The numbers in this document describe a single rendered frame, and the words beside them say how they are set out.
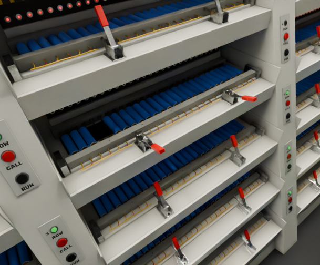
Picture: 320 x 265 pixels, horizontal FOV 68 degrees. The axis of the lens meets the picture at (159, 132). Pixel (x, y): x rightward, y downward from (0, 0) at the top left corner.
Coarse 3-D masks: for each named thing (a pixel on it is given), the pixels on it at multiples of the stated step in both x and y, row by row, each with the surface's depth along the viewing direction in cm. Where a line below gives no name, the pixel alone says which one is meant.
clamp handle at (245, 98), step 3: (231, 93) 60; (234, 96) 59; (237, 96) 59; (240, 96) 58; (243, 96) 57; (246, 96) 57; (249, 96) 57; (252, 96) 56; (243, 99) 57; (246, 99) 56; (249, 99) 56; (252, 99) 55; (255, 99) 55
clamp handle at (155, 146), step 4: (144, 136) 49; (144, 140) 50; (148, 140) 50; (148, 144) 48; (152, 144) 47; (156, 144) 47; (152, 148) 47; (156, 148) 45; (160, 148) 45; (160, 152) 44
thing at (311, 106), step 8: (304, 80) 97; (312, 80) 96; (296, 88) 94; (304, 88) 93; (312, 88) 92; (296, 96) 89; (304, 96) 88; (312, 96) 92; (296, 104) 87; (304, 104) 87; (312, 104) 88; (296, 112) 85; (304, 112) 85; (312, 112) 85; (296, 120) 77; (304, 120) 82; (312, 120) 84; (296, 128) 78; (304, 128) 83
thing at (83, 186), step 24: (168, 72) 67; (264, 72) 68; (120, 96) 62; (264, 96) 67; (48, 120) 54; (192, 120) 57; (216, 120) 59; (48, 144) 54; (168, 144) 52; (96, 168) 48; (120, 168) 48; (144, 168) 52; (72, 192) 44; (96, 192) 47
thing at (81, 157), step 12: (252, 72) 68; (228, 84) 64; (240, 84) 67; (204, 96) 60; (180, 108) 57; (144, 120) 54; (156, 120) 54; (120, 132) 52; (132, 132) 52; (96, 144) 50; (108, 144) 49; (120, 144) 52; (132, 144) 51; (72, 156) 47; (84, 156) 47; (96, 156) 49; (108, 156) 49; (72, 168) 47; (84, 168) 47
